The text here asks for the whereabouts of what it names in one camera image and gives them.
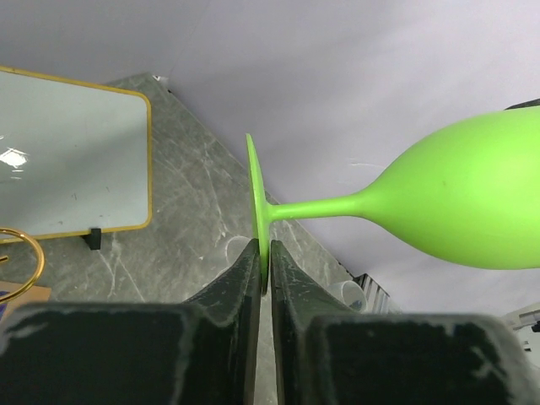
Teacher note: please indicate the gold framed whiteboard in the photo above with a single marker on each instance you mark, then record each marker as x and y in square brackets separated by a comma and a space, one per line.
[75, 156]

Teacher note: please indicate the aluminium rail frame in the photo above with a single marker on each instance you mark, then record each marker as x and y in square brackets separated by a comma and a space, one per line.
[378, 300]

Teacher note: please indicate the clear wine glass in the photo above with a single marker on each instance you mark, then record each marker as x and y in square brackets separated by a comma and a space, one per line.
[350, 294]
[234, 247]

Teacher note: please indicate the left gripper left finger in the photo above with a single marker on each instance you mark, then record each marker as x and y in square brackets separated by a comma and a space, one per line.
[200, 351]

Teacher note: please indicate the green wine glass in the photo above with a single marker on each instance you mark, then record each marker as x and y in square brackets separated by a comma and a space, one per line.
[467, 194]

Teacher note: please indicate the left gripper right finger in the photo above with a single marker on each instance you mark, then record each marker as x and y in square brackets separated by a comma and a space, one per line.
[327, 353]

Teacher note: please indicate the gold wine glass rack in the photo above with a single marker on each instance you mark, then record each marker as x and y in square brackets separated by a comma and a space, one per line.
[40, 262]

